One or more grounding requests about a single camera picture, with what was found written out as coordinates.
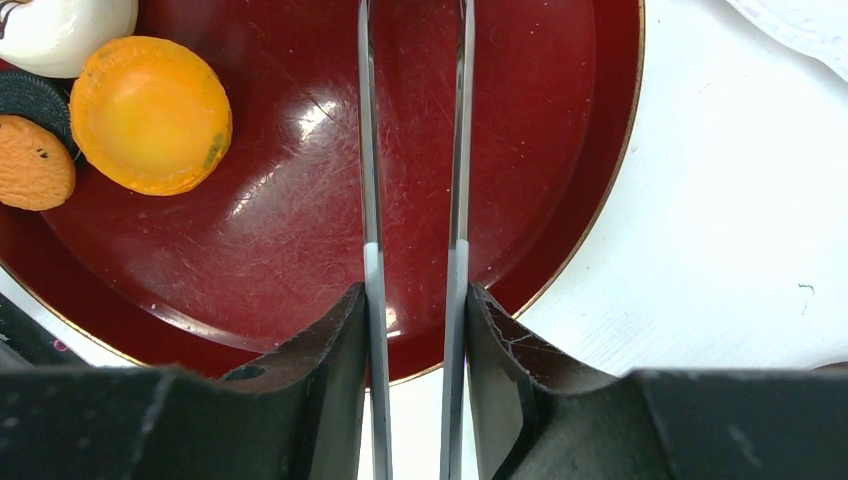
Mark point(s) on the dark red round tray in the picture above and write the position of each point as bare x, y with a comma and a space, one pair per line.
211, 278

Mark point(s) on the metal serving tongs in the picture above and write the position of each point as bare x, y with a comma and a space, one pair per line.
458, 252

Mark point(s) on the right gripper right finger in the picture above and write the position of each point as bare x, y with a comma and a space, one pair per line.
539, 413

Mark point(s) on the large orange egg tart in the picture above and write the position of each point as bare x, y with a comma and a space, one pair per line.
150, 115

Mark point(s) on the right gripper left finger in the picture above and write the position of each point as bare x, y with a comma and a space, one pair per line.
293, 413

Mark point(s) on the chocolate chip cookie lower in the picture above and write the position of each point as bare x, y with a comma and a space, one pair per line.
37, 171

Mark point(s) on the white three-tier dessert stand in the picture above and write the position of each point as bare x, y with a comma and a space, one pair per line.
816, 29

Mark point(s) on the white chocolate-drizzled donut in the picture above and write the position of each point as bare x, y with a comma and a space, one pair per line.
53, 38

